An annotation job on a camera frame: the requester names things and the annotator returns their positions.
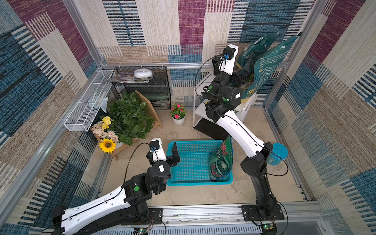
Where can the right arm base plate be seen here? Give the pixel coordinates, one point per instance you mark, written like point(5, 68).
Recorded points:
point(255, 213)

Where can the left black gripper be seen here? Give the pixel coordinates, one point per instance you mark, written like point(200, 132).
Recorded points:
point(175, 155)

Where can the black wire shelf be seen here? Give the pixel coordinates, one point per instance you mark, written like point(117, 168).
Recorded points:
point(157, 90)

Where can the colourful flower soil bag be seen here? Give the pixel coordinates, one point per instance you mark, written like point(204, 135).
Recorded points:
point(220, 161)

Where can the magazine on black shelf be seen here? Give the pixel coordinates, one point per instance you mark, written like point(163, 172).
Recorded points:
point(130, 78)

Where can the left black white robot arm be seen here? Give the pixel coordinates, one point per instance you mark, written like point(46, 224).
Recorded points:
point(126, 205)

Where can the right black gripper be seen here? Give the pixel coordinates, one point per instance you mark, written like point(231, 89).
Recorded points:
point(240, 74)

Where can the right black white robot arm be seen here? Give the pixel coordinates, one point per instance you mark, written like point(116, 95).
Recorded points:
point(222, 99)

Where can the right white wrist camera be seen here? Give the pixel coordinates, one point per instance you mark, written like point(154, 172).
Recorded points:
point(228, 59)

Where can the teal plastic basket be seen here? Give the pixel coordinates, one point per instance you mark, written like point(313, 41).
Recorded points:
point(193, 169)

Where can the green soil bag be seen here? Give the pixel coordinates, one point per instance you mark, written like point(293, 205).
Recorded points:
point(265, 67)
point(248, 57)

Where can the white wire wall basket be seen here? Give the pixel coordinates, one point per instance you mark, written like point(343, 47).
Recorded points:
point(91, 101)

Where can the teal round canister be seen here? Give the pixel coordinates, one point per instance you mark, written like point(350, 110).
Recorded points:
point(278, 154)

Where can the aluminium front rail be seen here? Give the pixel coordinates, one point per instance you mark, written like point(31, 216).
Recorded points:
point(301, 218)

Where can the sunflower bouquet in pot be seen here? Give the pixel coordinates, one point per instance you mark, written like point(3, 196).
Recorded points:
point(108, 139)

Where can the white round device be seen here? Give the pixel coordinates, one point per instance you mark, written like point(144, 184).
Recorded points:
point(143, 73)

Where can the pink flowers white pot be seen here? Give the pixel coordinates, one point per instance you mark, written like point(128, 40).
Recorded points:
point(178, 114)

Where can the white three-tier shelf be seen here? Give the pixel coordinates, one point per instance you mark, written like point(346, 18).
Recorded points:
point(204, 124)

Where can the green leafy plant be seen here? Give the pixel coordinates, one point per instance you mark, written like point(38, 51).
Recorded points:
point(130, 118)

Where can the wooden plant stand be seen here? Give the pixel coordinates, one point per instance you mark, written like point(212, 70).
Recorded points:
point(151, 111)

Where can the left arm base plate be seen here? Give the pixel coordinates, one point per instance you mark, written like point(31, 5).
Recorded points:
point(152, 216)

